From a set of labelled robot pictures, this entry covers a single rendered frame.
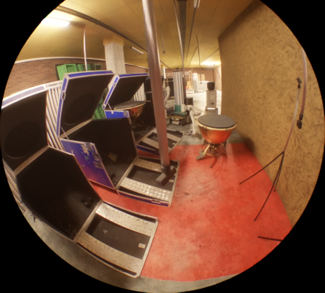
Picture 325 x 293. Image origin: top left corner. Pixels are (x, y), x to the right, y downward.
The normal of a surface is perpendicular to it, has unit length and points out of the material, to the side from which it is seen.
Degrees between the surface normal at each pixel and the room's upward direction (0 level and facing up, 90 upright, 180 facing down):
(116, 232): 1
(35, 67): 90
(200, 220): 0
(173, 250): 0
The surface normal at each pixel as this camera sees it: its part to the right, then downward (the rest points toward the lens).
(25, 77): 0.98, -0.02
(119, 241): -0.07, -0.90
